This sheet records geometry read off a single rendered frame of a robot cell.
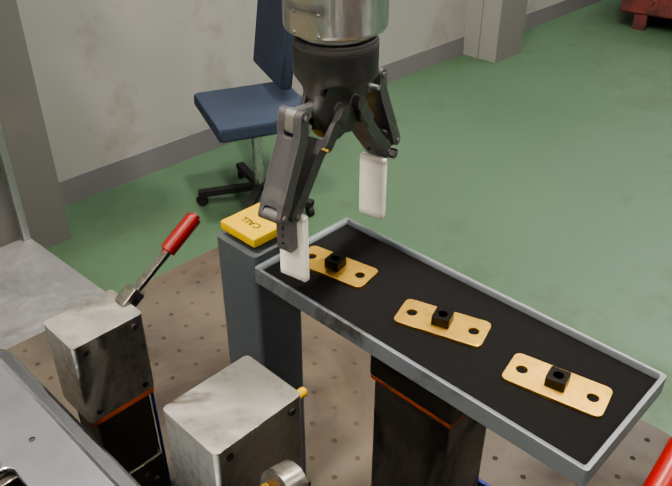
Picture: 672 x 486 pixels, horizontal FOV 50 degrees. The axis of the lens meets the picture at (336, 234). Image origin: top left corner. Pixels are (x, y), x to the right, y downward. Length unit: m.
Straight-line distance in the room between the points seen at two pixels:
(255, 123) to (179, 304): 1.45
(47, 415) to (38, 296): 1.79
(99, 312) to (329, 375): 0.52
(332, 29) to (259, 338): 0.42
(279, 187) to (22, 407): 0.42
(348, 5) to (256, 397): 0.35
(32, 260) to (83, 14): 1.02
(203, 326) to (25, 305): 1.28
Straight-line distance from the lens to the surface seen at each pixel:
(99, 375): 0.89
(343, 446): 1.18
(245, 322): 0.88
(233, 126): 2.81
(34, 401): 0.89
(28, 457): 0.83
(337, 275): 0.73
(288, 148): 0.61
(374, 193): 0.76
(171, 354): 1.36
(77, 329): 0.87
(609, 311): 2.73
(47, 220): 3.05
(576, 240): 3.08
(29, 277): 2.75
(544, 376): 0.64
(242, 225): 0.82
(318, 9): 0.59
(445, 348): 0.65
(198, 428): 0.66
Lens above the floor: 1.59
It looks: 32 degrees down
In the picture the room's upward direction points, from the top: straight up
